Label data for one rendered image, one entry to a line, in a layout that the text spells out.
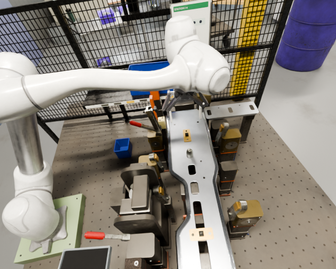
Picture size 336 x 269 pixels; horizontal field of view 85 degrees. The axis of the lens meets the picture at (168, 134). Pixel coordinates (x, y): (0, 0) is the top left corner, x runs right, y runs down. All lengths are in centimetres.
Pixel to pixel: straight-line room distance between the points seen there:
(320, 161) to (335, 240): 127
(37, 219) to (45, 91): 63
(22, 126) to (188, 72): 67
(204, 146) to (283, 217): 54
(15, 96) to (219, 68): 53
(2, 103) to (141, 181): 44
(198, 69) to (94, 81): 29
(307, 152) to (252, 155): 118
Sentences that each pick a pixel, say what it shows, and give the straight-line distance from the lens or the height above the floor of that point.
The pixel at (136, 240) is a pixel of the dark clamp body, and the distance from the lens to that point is 69.
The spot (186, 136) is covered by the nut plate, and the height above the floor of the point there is 100.
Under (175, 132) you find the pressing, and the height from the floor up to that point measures 100.
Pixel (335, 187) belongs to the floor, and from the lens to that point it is 229.
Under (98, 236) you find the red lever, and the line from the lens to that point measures 68.
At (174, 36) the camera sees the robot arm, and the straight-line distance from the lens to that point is 62.
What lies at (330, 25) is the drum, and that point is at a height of 64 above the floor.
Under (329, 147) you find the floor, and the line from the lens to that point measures 257.
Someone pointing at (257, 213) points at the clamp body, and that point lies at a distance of 76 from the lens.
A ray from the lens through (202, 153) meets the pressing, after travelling 90.
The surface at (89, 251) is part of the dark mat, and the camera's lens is 65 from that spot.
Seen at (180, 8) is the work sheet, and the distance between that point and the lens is 121.
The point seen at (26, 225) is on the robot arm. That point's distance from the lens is 106.
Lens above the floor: 174
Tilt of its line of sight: 49 degrees down
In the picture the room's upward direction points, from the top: 11 degrees counter-clockwise
